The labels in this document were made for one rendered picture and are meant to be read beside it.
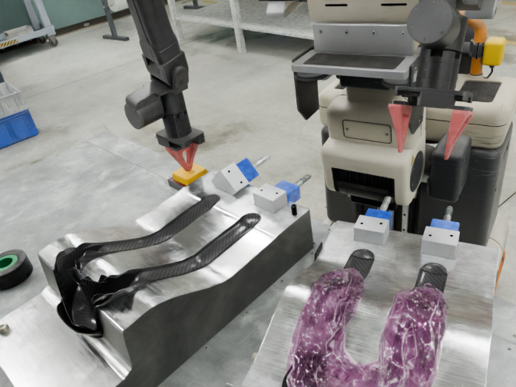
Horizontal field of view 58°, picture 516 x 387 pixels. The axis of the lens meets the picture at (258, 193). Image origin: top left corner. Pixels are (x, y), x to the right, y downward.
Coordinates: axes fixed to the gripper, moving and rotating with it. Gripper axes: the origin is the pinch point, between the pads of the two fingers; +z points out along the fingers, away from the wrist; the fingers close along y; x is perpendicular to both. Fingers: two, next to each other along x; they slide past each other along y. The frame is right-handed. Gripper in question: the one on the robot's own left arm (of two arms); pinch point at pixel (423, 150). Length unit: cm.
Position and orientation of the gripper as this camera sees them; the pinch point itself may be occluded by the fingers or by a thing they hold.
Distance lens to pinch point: 75.6
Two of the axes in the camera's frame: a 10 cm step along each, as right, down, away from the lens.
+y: 8.4, 1.9, -5.0
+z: -1.0, 9.7, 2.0
